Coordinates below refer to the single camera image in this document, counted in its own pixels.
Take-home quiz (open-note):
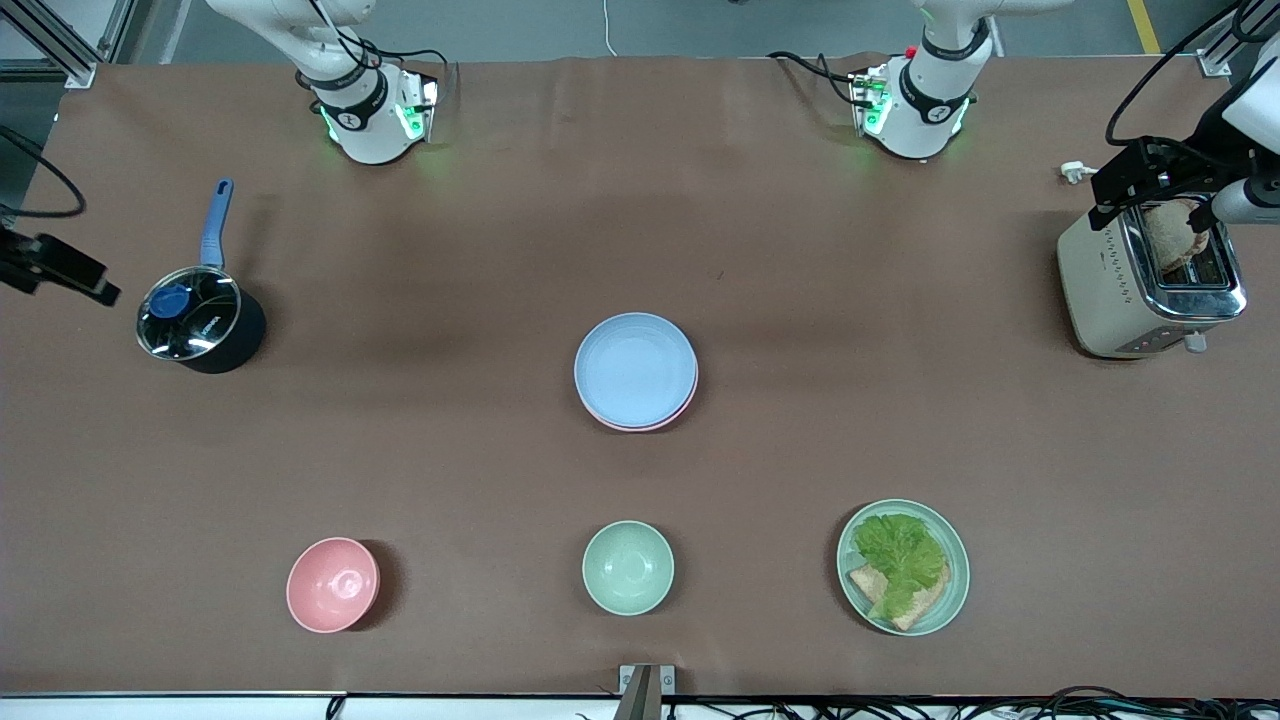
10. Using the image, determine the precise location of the toast slice with crust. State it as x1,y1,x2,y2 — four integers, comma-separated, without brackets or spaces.
848,562,951,632

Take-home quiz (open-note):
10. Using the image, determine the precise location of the black cable bundle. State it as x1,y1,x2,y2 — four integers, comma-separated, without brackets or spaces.
575,685,1280,720

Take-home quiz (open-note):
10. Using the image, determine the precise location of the grey metal bracket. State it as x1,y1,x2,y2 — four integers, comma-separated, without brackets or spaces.
619,664,676,720

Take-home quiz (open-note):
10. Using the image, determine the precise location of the aluminium frame profile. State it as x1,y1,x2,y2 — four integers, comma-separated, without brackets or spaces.
1195,0,1280,77
0,0,137,89

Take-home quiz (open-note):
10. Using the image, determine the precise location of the green deep bowl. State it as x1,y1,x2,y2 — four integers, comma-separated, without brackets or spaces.
582,520,675,617

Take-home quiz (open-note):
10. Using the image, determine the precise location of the black base cable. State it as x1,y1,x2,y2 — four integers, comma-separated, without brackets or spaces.
378,48,457,76
767,50,863,106

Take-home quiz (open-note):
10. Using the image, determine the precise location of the round brown bread slice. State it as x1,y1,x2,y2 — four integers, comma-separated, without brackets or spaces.
1142,198,1213,276

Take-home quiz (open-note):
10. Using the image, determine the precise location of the glass lid with blue knob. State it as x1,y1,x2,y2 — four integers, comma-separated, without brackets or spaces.
137,267,244,361

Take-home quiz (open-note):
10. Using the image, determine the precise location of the pink shallow plate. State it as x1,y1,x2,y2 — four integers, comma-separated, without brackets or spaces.
583,375,700,433

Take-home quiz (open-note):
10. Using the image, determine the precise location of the pink deep bowl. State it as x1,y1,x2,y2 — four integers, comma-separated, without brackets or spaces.
286,537,381,634

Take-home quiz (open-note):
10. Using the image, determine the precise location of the beige and chrome toaster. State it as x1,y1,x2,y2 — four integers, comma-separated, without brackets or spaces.
1057,176,1248,360

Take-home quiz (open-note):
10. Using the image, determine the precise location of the green plate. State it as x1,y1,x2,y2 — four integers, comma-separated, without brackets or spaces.
836,499,971,637

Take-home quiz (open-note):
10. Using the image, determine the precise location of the green lettuce leaf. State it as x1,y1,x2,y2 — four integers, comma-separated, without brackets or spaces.
853,513,948,621

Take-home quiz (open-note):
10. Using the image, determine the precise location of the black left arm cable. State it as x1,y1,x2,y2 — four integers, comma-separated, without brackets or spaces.
1104,0,1243,147

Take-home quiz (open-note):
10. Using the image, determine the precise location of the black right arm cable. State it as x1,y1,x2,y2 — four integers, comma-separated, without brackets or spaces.
0,124,88,220

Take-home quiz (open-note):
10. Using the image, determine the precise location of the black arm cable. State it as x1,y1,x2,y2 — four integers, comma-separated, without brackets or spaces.
1104,0,1243,147
0,124,88,220

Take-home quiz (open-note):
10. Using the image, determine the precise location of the blue shallow plate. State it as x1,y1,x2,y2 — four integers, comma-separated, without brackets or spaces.
574,312,698,429

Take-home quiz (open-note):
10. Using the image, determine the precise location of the black pot with blue handle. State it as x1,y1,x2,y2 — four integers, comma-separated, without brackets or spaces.
137,178,268,375

